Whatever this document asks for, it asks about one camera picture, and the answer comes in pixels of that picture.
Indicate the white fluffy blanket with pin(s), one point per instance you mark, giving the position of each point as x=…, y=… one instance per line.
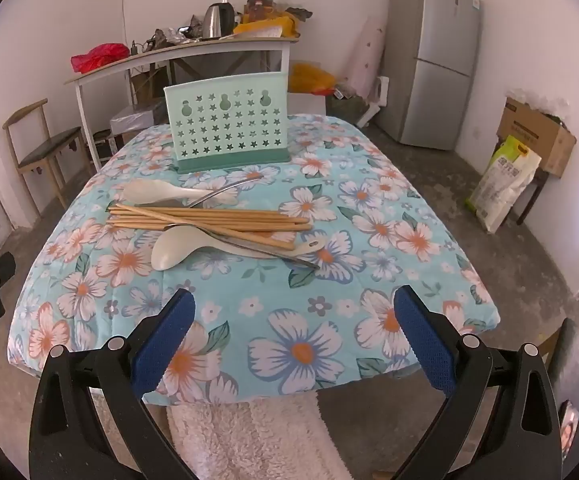
x=249, y=440

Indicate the white rice paddle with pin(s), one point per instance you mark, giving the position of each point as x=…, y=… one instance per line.
x=179, y=252

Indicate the silver refrigerator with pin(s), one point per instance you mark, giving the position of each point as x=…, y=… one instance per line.
x=432, y=55

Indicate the white plastic stool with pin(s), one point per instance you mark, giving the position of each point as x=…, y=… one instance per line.
x=377, y=95

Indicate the metal spoon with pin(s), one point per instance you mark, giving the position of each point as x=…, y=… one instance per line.
x=229, y=190
x=269, y=255

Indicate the wooden chair with dark seat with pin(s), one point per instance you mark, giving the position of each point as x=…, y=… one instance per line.
x=44, y=145

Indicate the pink floral rolled mat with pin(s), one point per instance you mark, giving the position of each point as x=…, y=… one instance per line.
x=369, y=55

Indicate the red plastic bag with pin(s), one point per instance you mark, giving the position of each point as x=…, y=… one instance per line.
x=97, y=56

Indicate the plastic-covered white box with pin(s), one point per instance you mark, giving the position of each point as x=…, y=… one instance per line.
x=137, y=119

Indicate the green star-perforated utensil holder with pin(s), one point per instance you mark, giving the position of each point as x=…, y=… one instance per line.
x=227, y=120

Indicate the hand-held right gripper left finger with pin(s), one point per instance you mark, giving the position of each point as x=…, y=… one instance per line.
x=169, y=340

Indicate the yellow bag with clutter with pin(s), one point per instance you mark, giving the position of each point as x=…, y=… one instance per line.
x=269, y=24

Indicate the white curved desk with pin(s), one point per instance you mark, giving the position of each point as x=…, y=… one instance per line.
x=179, y=52

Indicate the open cardboard box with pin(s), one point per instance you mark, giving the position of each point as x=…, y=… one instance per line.
x=534, y=132

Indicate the white and green rice bag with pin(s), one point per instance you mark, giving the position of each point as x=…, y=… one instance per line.
x=507, y=180

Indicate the white plastic spoon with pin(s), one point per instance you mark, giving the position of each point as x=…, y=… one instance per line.
x=154, y=191

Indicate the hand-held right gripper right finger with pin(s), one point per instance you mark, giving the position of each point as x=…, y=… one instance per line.
x=429, y=340

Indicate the white storage box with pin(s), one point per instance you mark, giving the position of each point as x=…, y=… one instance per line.
x=307, y=104

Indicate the yellow plastic bag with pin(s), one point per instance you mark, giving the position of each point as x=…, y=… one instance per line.
x=309, y=79

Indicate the steel electric kettle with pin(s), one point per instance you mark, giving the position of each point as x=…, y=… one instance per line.
x=218, y=20

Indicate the bundle of wooden chopsticks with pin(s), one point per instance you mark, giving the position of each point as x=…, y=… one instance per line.
x=194, y=217

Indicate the floral blue quilt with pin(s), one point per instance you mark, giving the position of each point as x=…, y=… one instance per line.
x=279, y=310

